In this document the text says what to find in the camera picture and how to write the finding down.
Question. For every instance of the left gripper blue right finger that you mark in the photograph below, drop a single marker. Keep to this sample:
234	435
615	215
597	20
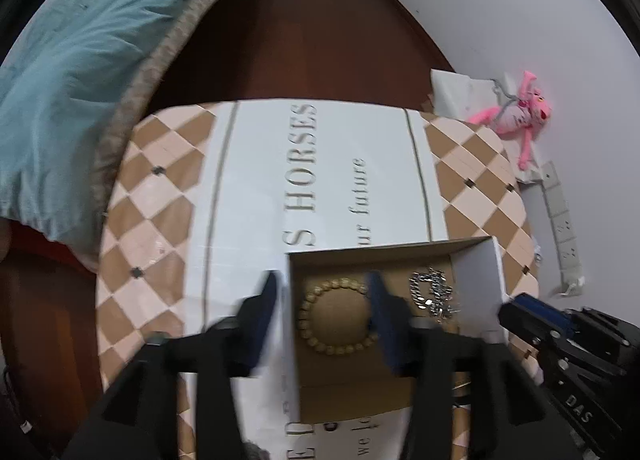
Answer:
391	318

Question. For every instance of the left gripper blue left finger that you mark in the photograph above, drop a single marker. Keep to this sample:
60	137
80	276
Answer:
254	318

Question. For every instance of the white cardboard jewelry box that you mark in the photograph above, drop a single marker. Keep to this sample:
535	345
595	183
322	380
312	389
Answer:
354	317

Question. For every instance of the checkered tablecloth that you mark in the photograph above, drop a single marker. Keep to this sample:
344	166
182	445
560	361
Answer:
209	198

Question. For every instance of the pink panther plush toy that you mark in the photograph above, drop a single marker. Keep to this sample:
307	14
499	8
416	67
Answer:
524	114

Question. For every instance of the woven pattern mattress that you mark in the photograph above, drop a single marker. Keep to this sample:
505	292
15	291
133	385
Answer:
129	111

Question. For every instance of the teal blue duvet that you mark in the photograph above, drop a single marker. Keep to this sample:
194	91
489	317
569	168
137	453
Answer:
59	92

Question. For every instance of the white wall power strip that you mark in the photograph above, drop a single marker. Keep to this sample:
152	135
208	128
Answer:
570	266

